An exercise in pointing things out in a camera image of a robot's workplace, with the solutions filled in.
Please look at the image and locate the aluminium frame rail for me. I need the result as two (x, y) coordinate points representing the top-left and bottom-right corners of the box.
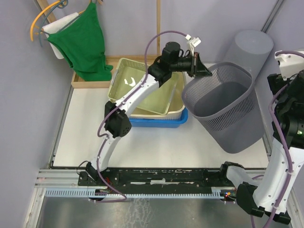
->
(34, 169), (293, 190)

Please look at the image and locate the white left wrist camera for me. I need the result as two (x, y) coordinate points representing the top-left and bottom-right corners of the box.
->
(185, 34), (201, 56)

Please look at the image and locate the white towel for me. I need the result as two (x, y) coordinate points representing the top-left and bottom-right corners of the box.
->
(42, 12), (79, 59)

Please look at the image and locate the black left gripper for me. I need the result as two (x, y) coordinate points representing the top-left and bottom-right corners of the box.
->
(171, 52), (213, 78)

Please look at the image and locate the light blue cable duct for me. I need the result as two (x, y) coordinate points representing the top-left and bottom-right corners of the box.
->
(45, 187), (234, 199)

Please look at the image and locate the blue plastic tub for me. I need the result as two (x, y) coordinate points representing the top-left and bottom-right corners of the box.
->
(130, 109), (188, 128)

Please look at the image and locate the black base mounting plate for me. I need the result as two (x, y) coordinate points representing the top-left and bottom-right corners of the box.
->
(77, 167), (247, 194)

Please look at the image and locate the cream plastic basket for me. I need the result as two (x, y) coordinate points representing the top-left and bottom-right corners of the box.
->
(130, 72), (186, 120)

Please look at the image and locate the wooden slanted post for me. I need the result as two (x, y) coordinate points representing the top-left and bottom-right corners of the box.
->
(33, 0), (57, 29)

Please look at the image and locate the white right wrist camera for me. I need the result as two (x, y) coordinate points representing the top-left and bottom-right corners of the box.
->
(275, 48), (304, 81)

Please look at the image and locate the green cloth garment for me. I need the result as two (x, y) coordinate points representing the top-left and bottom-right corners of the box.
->
(47, 2), (113, 81)

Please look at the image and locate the grey round plastic bin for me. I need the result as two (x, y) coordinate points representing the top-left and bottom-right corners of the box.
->
(223, 30), (274, 81)

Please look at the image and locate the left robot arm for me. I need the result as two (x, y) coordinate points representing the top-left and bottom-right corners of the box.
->
(85, 38), (212, 185)

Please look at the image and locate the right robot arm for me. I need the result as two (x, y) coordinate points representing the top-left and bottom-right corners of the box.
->
(218, 71), (304, 228)

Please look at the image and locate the yellow clothes hanger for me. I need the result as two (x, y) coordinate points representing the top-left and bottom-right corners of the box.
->
(29, 0), (59, 42)

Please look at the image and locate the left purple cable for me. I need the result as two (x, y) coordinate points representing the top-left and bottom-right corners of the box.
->
(89, 30), (190, 204)

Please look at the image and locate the pale green plastic tray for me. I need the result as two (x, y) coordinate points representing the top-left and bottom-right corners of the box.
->
(108, 58), (182, 115)

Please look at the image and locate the grey slotted laundry basket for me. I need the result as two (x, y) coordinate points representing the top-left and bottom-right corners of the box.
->
(182, 62), (265, 153)

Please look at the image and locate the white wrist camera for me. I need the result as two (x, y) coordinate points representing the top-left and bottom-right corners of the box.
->
(185, 34), (201, 56)
(275, 48), (304, 81)

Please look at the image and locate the wooden upright post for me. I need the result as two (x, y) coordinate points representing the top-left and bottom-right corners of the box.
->
(156, 0), (161, 56)

